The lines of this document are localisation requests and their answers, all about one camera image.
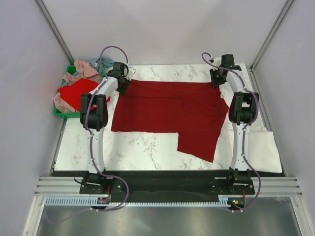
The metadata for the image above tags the dark red t shirt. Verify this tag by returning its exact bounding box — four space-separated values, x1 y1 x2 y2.
111 80 228 162

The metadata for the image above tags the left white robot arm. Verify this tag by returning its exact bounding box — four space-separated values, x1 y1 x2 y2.
80 62 136 194

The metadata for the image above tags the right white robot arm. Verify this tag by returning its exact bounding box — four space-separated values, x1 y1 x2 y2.
208 54 259 195

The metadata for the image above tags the blue grey t shirt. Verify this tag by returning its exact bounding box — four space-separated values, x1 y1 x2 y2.
88 58 114 74

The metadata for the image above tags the pink t shirt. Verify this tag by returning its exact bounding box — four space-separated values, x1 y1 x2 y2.
54 58 104 114

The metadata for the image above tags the green plastic basket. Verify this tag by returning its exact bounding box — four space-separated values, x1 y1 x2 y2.
54 65 80 118

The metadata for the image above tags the bright red t shirt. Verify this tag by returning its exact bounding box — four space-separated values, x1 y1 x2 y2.
54 78 98 113

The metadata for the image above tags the folded white t shirt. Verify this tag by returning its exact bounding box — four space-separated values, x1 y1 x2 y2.
221 122 283 174

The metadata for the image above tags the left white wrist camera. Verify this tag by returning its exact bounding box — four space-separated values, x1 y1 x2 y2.
126 67 136 81

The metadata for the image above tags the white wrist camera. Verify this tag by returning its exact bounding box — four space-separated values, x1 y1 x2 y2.
126 67 136 81
209 57 221 69

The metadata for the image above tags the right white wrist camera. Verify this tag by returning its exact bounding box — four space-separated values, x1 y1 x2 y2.
209 57 221 69

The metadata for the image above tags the right aluminium corner post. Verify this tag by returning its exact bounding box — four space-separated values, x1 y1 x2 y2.
249 0 296 72

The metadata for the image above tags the aluminium corner post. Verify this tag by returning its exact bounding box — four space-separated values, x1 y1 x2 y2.
249 0 296 72
34 0 74 64

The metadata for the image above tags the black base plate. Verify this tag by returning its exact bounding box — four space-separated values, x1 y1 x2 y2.
52 170 285 203

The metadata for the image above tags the left aluminium corner post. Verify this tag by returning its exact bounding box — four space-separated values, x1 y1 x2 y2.
34 0 74 64

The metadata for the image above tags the white slotted cable duct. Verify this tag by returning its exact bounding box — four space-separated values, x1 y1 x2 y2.
45 196 231 207

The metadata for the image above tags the aluminium frame rail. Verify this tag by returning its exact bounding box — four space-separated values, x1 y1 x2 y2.
35 177 302 197

